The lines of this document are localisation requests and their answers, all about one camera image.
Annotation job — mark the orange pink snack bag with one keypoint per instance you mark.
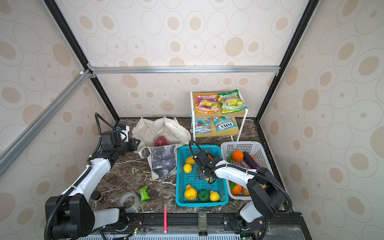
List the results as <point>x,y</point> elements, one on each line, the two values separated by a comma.
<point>206,104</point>

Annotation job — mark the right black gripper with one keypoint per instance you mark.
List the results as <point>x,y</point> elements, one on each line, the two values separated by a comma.
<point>201,177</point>

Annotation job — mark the teal red snack bag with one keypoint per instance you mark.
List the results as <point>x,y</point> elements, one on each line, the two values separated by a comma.
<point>202,126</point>

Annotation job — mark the green avocado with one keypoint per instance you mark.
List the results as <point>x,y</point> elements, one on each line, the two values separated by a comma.
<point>203,196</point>

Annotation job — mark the green crumpled wrapper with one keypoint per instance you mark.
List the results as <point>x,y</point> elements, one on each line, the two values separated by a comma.
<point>144,194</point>

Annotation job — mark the pink marker pen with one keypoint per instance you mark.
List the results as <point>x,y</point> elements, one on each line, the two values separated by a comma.
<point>165,218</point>

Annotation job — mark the pink dragon fruit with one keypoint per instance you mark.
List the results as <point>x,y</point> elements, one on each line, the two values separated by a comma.
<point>161,141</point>

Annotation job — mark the cream canvas tote bag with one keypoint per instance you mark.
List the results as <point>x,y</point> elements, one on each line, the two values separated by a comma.
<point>162,160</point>

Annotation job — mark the small dark bottle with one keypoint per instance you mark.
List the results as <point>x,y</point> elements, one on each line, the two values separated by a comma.
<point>99,197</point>

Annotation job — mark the horizontal aluminium frame bar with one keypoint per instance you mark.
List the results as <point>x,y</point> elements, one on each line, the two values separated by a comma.
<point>185,70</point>

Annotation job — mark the green Fox's candy bag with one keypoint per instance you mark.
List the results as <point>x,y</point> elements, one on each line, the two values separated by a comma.
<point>224,123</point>

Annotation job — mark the clear tape roll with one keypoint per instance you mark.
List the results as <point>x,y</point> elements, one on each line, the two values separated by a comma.
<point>130,201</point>

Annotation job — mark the diagonal aluminium frame bar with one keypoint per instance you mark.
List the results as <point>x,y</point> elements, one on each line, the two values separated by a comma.
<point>22,141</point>

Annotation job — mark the green yellow snack bag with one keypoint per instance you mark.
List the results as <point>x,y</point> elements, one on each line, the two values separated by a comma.
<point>231,102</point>

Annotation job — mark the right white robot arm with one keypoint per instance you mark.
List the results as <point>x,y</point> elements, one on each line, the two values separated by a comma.
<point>268,197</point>

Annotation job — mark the orange fruit in white basket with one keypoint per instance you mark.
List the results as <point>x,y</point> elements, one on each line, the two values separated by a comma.
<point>237,156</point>

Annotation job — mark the yellow lemon front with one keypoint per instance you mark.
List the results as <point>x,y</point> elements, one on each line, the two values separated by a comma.
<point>214,196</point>

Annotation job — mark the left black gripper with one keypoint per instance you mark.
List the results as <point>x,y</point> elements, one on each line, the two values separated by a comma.
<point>134,146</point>

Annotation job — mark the white plastic basket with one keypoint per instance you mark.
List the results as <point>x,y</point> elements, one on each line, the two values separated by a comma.
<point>254,149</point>

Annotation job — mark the teal plastic basket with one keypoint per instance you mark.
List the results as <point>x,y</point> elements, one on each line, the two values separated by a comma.
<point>192,179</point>

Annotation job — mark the white wooden two-tier shelf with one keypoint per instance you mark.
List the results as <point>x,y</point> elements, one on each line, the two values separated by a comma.
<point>237,117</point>

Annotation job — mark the bumpy yellow citron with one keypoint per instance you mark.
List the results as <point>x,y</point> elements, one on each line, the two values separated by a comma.
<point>190,160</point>

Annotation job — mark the small yellow lemon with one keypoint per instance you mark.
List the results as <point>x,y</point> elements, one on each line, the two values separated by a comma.
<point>187,168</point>

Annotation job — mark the purple eggplant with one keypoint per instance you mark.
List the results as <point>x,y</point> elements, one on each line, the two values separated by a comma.
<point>250,161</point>

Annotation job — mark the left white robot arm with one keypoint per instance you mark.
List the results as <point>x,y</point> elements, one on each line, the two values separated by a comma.
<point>69,215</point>

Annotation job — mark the large bumpy yellow lemon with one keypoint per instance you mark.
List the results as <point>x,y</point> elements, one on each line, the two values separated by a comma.
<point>190,193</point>

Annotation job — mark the small orange pumpkin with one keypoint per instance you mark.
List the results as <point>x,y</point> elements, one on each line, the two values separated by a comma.
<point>235,188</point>

